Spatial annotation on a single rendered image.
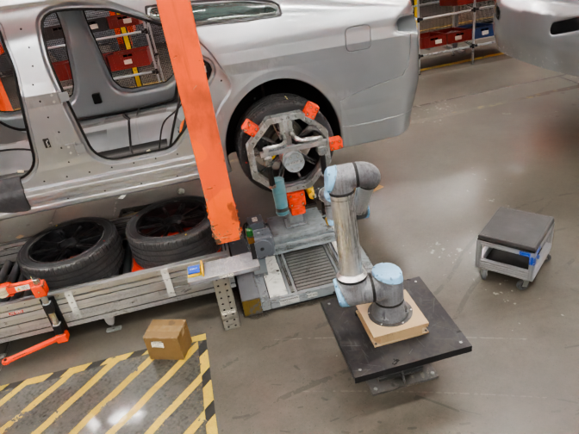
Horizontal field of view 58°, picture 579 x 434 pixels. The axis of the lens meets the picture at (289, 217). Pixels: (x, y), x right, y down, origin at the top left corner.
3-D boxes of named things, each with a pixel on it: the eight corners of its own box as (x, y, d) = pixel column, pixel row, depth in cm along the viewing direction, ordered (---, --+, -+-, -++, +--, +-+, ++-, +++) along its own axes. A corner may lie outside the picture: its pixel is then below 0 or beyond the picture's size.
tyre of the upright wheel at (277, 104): (342, 117, 374) (262, 75, 348) (352, 128, 354) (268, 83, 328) (296, 194, 395) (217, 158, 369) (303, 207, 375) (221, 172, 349)
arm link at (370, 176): (380, 152, 234) (365, 202, 299) (353, 158, 234) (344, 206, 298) (386, 176, 231) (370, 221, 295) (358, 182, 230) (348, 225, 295)
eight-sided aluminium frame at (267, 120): (331, 178, 366) (323, 103, 339) (333, 182, 361) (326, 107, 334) (255, 195, 360) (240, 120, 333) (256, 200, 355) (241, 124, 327)
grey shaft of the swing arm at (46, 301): (71, 335, 342) (43, 273, 317) (71, 340, 337) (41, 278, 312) (58, 338, 341) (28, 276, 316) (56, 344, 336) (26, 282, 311)
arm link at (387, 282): (407, 303, 261) (407, 275, 253) (374, 309, 261) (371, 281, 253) (399, 285, 275) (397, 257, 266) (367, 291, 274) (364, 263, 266)
